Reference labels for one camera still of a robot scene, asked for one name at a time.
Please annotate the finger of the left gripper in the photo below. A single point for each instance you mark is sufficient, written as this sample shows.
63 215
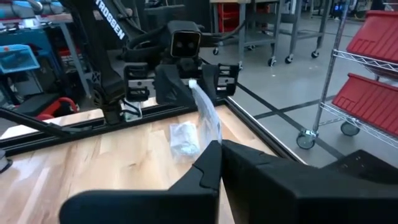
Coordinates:
172 88
211 82

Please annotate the blue plastic bin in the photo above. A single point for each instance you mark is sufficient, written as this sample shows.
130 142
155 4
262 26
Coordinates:
17 59

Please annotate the red bent tube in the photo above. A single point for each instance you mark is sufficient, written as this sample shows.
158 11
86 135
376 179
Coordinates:
62 101

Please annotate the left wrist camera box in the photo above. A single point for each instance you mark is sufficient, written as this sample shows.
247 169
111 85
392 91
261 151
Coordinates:
185 43

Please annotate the grey metal rolling cart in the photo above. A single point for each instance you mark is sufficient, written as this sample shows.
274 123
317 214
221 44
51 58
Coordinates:
242 28
293 28

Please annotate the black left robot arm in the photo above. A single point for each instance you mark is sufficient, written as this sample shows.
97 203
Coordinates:
105 62

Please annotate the black aluminium table frame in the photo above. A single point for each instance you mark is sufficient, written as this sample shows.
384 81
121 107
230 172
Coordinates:
93 130

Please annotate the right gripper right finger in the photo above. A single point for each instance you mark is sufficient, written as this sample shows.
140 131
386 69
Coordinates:
311 202

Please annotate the red plastic bin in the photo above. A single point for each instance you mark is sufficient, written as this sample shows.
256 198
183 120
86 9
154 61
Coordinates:
367 102
376 40

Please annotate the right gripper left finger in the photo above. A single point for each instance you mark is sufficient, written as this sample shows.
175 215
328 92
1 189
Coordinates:
146 208

